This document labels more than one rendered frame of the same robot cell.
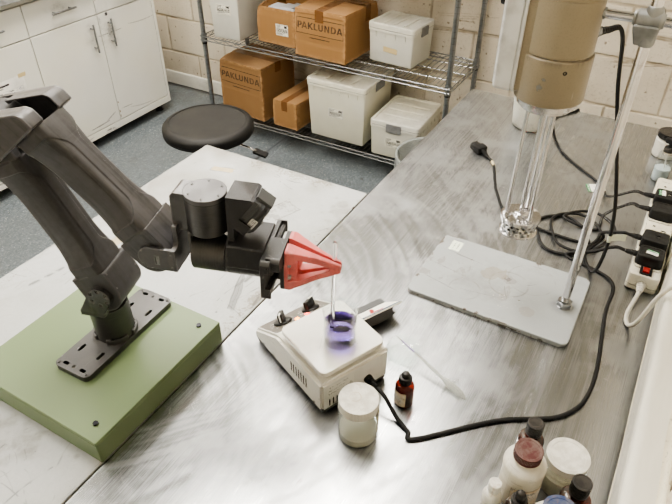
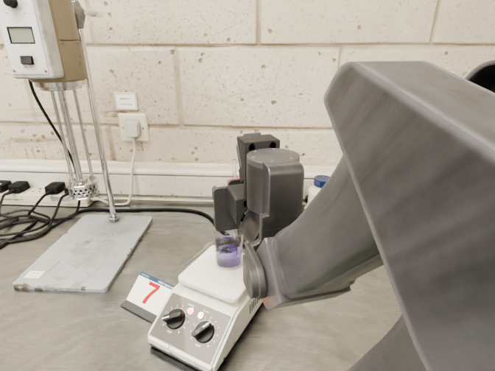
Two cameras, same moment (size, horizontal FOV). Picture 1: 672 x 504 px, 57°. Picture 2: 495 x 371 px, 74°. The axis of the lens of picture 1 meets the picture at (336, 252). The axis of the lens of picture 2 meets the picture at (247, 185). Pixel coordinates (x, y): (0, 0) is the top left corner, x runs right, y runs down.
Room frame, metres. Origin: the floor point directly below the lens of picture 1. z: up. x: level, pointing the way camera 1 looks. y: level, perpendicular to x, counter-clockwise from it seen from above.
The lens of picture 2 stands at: (0.85, 0.46, 1.36)
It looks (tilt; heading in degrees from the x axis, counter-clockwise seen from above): 24 degrees down; 244
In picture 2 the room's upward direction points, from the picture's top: straight up
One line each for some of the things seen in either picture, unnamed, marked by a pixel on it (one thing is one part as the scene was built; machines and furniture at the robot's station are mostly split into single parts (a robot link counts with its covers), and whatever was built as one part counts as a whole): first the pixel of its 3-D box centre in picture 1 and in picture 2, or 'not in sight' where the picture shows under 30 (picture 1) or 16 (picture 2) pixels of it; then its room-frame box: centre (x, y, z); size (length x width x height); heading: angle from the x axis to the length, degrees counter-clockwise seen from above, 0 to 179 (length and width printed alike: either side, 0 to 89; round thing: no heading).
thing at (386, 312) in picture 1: (370, 309); (148, 296); (0.80, -0.06, 0.92); 0.09 x 0.06 x 0.04; 123
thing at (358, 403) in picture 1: (358, 415); not in sight; (0.56, -0.03, 0.94); 0.06 x 0.06 x 0.08
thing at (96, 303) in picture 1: (108, 285); not in sight; (0.72, 0.35, 1.05); 0.09 x 0.06 x 0.06; 168
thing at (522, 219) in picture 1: (531, 168); (73, 141); (0.88, -0.32, 1.17); 0.07 x 0.07 x 0.25
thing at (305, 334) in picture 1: (332, 336); (222, 270); (0.67, 0.01, 0.98); 0.12 x 0.12 x 0.01; 36
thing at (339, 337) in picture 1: (338, 326); (230, 246); (0.65, 0.00, 1.02); 0.06 x 0.05 x 0.08; 147
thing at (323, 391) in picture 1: (322, 345); (216, 298); (0.69, 0.02, 0.94); 0.22 x 0.13 x 0.08; 36
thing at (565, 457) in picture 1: (563, 469); not in sight; (0.47, -0.31, 0.93); 0.06 x 0.06 x 0.07
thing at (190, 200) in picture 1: (188, 220); (278, 217); (0.69, 0.20, 1.19); 0.12 x 0.09 x 0.12; 78
